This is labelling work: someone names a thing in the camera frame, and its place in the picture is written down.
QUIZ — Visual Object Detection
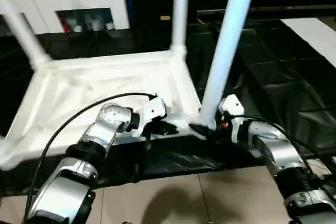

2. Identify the white plastic table top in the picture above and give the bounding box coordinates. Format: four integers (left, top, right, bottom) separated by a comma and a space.
0, 49, 208, 169

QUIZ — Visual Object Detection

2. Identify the white plastic table leg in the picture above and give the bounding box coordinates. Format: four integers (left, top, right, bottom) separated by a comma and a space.
201, 0, 259, 130
0, 0, 50, 69
170, 0, 190, 55

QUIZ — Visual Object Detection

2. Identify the black plastic mat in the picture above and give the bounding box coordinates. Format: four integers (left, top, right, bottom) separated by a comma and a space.
0, 16, 336, 196

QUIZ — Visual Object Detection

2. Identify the white flat board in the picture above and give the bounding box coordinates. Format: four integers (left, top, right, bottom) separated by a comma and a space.
279, 18, 336, 67

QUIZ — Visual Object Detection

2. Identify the red item behind glass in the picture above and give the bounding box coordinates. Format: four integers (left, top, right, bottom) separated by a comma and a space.
59, 16, 70, 33

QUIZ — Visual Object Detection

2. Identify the long black rail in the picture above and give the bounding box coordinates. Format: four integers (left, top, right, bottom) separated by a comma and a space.
196, 5, 336, 17

